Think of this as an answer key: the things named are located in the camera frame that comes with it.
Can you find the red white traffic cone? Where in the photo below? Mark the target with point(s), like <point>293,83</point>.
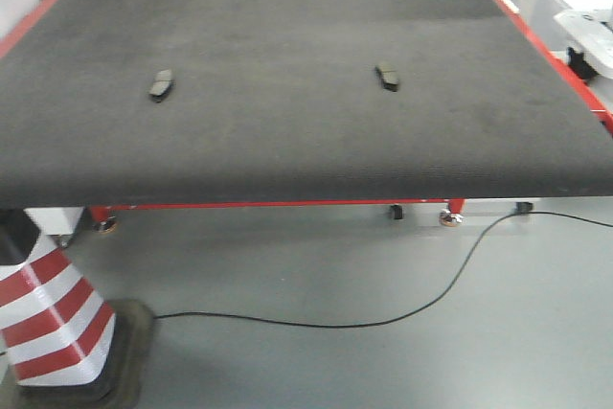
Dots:
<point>66,346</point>

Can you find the white machine housing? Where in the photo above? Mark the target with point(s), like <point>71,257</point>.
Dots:
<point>588,26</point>

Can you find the brake pad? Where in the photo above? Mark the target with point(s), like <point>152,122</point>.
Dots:
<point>161,86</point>
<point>388,76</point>

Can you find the red conveyor frame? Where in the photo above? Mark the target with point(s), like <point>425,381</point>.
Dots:
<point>278,102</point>

